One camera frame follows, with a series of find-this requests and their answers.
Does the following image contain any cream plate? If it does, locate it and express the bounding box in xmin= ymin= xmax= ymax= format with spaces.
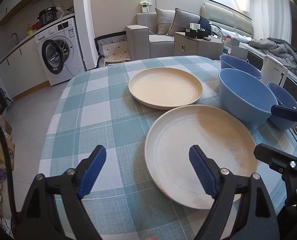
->
xmin=145 ymin=105 xmax=257 ymax=210
xmin=128 ymin=67 xmax=203 ymax=110

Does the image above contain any white kitchen counter cabinet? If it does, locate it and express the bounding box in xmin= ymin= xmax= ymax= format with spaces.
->
xmin=0 ymin=37 xmax=48 ymax=99

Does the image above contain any black kitchen faucet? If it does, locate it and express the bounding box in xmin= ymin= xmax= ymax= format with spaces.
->
xmin=11 ymin=33 xmax=19 ymax=44

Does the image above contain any small blue bowl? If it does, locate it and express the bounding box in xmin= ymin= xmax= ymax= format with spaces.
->
xmin=267 ymin=82 xmax=297 ymax=131

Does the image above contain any grey crumpled blanket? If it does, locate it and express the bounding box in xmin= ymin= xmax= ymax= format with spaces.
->
xmin=248 ymin=37 xmax=297 ymax=76

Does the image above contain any large blue bowl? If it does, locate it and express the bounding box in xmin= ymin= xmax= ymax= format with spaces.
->
xmin=218 ymin=68 xmax=278 ymax=126

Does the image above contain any far blue bowl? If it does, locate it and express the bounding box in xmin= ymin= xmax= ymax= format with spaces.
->
xmin=219 ymin=55 xmax=263 ymax=80

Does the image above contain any clear water bottle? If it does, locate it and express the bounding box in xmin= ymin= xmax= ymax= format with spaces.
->
xmin=223 ymin=35 xmax=231 ymax=55

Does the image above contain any white curtain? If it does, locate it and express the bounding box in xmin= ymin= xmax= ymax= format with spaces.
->
xmin=250 ymin=0 xmax=292 ymax=42

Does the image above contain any teal checked tablecloth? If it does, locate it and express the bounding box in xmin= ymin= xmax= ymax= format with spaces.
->
xmin=38 ymin=55 xmax=297 ymax=240

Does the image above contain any black box on cabinet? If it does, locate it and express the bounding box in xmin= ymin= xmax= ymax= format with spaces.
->
xmin=185 ymin=23 xmax=211 ymax=39

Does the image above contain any grey side cabinet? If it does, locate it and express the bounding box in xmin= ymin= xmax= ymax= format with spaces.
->
xmin=174 ymin=32 xmax=223 ymax=60

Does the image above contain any dark grey cushion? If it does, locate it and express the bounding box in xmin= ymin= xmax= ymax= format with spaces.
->
xmin=167 ymin=8 xmax=200 ymax=36

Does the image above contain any light grey cushion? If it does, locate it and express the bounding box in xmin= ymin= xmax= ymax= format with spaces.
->
xmin=155 ymin=8 xmax=175 ymax=35

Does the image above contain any white washing machine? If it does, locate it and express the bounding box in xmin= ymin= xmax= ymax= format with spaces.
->
xmin=35 ymin=17 xmax=86 ymax=86

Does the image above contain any grey sofa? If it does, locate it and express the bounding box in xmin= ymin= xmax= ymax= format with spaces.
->
xmin=126 ymin=12 xmax=174 ymax=60

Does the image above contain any yellow oil bottle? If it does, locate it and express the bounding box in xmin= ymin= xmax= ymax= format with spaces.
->
xmin=27 ymin=25 xmax=34 ymax=36

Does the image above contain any black pressure cooker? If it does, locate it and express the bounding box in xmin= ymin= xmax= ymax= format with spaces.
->
xmin=37 ymin=6 xmax=57 ymax=27

